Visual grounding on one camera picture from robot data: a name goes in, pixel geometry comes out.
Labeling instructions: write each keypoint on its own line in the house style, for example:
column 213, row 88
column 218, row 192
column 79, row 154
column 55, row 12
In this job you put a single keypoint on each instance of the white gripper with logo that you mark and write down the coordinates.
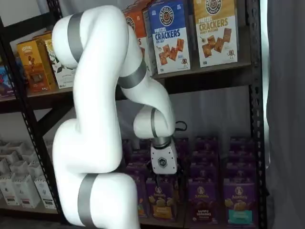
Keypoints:
column 164, row 159

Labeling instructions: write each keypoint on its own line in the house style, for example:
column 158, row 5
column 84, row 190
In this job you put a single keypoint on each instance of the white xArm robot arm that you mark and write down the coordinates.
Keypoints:
column 95, row 119

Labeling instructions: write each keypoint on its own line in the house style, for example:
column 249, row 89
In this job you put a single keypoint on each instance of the purple Annie's box orange patch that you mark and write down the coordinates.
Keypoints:
column 183, row 143
column 162, row 202
column 184, row 157

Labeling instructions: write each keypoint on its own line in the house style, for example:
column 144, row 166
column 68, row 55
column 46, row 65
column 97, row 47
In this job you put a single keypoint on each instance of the purple Annie's box green patch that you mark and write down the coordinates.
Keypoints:
column 143, row 195
column 142, row 158
column 139, row 170
column 145, row 146

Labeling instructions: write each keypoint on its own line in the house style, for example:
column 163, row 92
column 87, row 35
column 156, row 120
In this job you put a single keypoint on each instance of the purple Annie's box teal patch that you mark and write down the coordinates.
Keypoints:
column 241, row 143
column 240, row 156
column 240, row 170
column 240, row 202

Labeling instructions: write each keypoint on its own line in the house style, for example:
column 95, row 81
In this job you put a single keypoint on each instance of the brown upper shelf board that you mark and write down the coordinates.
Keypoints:
column 214, row 68

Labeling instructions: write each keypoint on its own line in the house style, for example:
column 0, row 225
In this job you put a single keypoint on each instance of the blue pretzel crackers box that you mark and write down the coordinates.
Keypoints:
column 170, row 35

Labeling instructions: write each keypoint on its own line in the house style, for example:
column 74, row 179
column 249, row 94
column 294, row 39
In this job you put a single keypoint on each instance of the white Simple Mills sweet thins box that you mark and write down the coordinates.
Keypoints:
column 63, row 78

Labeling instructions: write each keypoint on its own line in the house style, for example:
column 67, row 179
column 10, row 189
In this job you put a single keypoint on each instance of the gold pretzel crackers box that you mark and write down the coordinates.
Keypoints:
column 215, row 35

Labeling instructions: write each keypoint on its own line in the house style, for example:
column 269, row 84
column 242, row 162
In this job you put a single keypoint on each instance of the orange pretzel crackers box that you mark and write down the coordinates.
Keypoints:
column 137, row 26
column 138, row 4

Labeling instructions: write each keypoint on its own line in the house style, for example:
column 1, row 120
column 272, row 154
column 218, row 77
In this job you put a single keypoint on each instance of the orange brown snack box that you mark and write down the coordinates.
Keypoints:
column 43, row 35
column 33, row 66

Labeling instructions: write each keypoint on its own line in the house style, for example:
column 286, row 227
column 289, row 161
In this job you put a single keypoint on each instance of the blue purple snack box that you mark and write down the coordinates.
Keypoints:
column 6, row 81

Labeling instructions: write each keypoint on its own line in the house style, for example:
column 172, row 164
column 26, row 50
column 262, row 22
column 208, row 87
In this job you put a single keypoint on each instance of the black metal shelving rack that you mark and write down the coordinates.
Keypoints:
column 257, row 119

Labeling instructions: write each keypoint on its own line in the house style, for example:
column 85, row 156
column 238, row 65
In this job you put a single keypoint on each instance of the white carton with dark label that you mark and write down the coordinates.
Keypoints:
column 4, row 167
column 29, row 157
column 9, row 190
column 20, row 168
column 38, row 169
column 45, row 194
column 12, row 145
column 8, row 155
column 26, row 193

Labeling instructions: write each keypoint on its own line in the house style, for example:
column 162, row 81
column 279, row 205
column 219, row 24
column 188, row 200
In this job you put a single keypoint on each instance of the plain fabric side curtain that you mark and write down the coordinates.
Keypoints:
column 286, row 119

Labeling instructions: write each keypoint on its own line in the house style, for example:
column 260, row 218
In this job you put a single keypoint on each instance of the white cartons group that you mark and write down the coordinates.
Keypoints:
column 12, row 107

